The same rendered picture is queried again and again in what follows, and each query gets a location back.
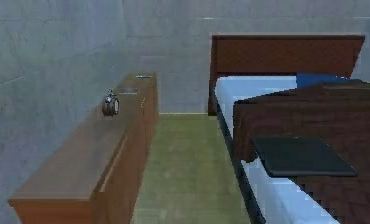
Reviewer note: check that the small silver pen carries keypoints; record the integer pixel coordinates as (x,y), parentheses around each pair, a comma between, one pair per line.
(144,76)

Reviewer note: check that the grey flat rectangular object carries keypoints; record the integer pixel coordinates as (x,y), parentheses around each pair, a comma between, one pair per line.
(129,90)

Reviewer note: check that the brown wooden dresser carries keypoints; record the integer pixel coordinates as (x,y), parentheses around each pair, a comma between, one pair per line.
(93,160)

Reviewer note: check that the brown wooden bed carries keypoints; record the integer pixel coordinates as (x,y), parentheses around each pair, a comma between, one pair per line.
(279,56)

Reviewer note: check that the black closed laptop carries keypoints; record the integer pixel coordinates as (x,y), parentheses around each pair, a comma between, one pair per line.
(299,156)

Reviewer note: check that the blue pillow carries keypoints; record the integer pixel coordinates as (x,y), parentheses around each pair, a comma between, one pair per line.
(313,79)

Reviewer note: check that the dark brown blanket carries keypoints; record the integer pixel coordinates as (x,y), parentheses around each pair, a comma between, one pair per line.
(326,116)

